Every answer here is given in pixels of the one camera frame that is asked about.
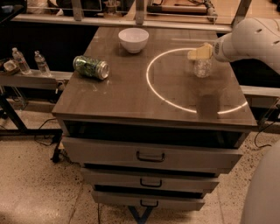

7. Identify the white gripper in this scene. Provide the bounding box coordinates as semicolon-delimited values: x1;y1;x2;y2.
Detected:
187;34;236;62

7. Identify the clear plastic water bottle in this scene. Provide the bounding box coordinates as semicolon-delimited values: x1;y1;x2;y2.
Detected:
193;59;212;78

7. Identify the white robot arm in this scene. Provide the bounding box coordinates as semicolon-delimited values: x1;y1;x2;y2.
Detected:
187;18;280;224

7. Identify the white ceramic bowl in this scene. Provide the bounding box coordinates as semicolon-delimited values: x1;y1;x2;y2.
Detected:
118;28;150;53

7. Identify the small water bottle right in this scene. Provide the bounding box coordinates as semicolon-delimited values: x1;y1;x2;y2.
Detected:
34;51;51;76

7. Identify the small water bottle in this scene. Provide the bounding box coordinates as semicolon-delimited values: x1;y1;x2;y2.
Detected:
34;51;51;76
12;47;32;74

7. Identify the small water bottle left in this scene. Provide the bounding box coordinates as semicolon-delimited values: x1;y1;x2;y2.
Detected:
12;47;32;74

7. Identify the dark bowl on shelf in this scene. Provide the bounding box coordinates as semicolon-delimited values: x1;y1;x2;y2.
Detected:
0;58;19;76

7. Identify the grey drawer cabinet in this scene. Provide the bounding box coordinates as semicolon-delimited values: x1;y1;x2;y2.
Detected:
53;27;256;200

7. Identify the top grey drawer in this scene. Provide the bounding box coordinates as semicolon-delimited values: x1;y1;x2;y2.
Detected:
62;136;242;173

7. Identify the grey drawer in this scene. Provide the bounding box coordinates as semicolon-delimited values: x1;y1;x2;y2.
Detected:
62;136;242;173
81;168;219;193
92;191;205;211

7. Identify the green soda can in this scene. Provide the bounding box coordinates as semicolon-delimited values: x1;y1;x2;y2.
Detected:
73;55;109;81

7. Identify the middle grey drawer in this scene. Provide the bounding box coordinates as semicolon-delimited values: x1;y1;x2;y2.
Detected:
81;168;219;193

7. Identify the metal side shelf left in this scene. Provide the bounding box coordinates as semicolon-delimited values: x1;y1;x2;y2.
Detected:
0;70;73;90

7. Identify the bottom grey drawer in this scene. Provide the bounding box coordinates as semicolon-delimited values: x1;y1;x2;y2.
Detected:
92;191;205;211

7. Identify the black floor cable right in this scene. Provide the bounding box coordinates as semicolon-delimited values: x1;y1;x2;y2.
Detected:
254;121;277;149

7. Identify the black floor cable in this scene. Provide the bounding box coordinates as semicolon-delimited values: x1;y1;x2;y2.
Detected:
33;117;64;147
254;121;277;149

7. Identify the black floor cable left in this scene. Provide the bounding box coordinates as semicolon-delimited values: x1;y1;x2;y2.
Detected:
33;117;64;147

